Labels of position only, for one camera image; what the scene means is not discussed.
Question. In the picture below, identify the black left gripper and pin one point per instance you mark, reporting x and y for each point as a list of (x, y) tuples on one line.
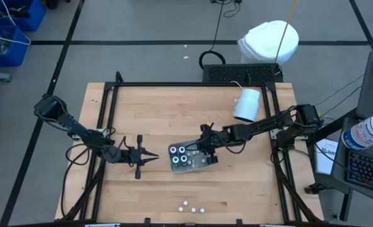
[(131, 156)]

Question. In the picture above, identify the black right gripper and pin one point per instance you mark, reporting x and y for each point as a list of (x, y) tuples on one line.
[(216, 138)]

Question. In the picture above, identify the large blue food coloring bottle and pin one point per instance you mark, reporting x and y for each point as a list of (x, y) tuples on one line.
[(181, 149)]

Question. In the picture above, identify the large dark-tipped food coloring bottle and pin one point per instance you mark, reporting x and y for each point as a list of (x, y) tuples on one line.
[(183, 158)]

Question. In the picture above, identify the large purple food coloring bottle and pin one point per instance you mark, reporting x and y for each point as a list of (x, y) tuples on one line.
[(173, 149)]

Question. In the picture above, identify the large green food coloring bottle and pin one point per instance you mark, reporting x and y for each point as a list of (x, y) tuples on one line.
[(175, 159)]

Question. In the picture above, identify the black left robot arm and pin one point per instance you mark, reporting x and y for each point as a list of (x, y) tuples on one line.
[(72, 126)]

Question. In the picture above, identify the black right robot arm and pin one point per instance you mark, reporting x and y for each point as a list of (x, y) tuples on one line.
[(262, 126)]

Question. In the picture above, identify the clear plastic tray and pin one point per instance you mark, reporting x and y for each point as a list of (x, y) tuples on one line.
[(197, 165)]

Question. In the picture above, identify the white cylinder with black opening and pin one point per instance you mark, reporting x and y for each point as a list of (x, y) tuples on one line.
[(247, 104)]

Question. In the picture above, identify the black vented computer case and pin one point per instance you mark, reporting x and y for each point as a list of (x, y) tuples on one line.
[(230, 73)]

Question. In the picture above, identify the white LED light bar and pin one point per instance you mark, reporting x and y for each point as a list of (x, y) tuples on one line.
[(277, 225), (102, 225)]

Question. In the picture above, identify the white lined trash bin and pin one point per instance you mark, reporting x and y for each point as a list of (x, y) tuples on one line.
[(262, 41)]

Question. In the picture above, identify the white printed paper sheet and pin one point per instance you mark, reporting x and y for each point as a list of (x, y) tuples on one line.
[(325, 160)]

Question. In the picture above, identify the dark grey desk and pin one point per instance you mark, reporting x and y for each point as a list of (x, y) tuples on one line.
[(342, 170)]

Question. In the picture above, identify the white wipes canister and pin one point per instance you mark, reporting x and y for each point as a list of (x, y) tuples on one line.
[(366, 130)]

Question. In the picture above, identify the black backlit keyboard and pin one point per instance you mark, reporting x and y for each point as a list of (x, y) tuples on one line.
[(369, 171)]

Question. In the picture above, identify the blue plastic storage bin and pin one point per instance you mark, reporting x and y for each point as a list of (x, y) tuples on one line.
[(38, 12), (3, 60)]

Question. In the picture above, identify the small black frame bracket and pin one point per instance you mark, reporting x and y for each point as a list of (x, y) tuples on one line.
[(147, 220), (239, 222)]

